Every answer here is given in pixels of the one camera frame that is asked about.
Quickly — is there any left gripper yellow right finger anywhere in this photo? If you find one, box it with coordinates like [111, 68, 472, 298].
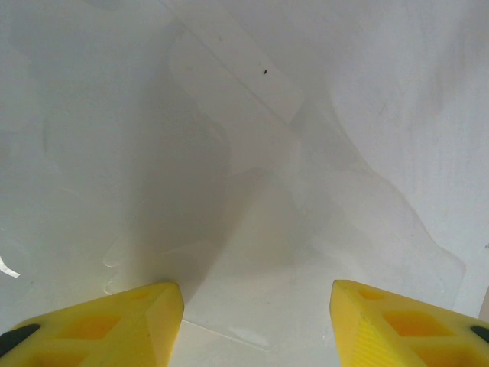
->
[330, 279, 489, 367]

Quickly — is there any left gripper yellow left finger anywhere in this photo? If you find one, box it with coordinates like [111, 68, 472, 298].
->
[0, 281, 186, 367]

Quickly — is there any white paper sheet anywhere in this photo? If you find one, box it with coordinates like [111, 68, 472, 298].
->
[167, 319, 345, 367]
[0, 0, 489, 367]

